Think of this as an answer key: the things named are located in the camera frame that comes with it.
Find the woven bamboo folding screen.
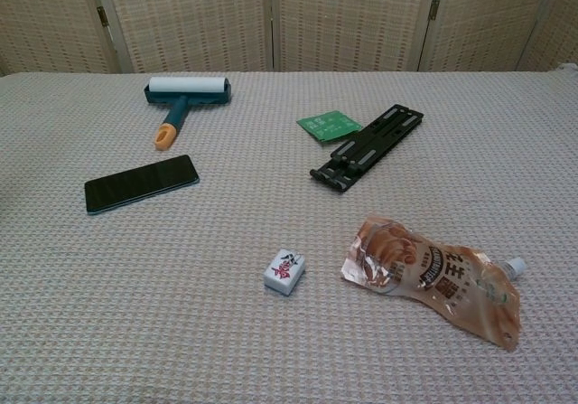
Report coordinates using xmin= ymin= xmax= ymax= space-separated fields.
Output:
xmin=0 ymin=0 xmax=578 ymax=79

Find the beige woven tablecloth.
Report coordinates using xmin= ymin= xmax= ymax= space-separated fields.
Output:
xmin=0 ymin=61 xmax=578 ymax=404

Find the teal lint roller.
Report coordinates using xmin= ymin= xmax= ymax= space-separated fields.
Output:
xmin=143 ymin=76 xmax=233 ymax=151

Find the brown spouted drink pouch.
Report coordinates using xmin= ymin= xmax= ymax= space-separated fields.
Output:
xmin=340 ymin=214 xmax=529 ymax=352

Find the black folding laptop stand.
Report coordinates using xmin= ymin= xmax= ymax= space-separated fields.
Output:
xmin=309 ymin=103 xmax=424 ymax=195

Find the green foil sachet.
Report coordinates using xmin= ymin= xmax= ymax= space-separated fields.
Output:
xmin=296 ymin=109 xmax=363 ymax=145

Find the white mahjong tile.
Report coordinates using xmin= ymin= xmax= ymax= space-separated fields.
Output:
xmin=263 ymin=248 xmax=307 ymax=296

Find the teal smartphone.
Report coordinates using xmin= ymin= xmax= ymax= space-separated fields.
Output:
xmin=84 ymin=154 xmax=200 ymax=216

